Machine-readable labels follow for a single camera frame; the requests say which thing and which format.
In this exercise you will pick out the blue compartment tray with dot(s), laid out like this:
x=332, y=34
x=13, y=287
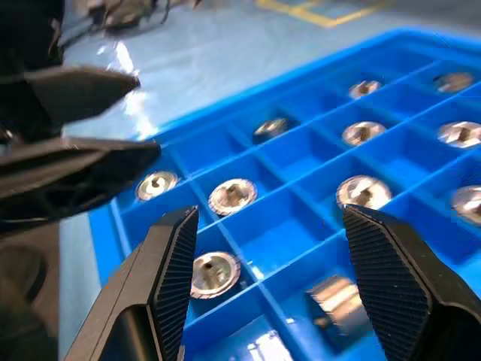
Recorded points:
x=293, y=218

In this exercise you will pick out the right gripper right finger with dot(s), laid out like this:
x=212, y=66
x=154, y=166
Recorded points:
x=394, y=286

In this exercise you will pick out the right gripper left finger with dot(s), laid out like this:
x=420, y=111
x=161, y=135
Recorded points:
x=150, y=286

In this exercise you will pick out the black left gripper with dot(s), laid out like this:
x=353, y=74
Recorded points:
x=19, y=105

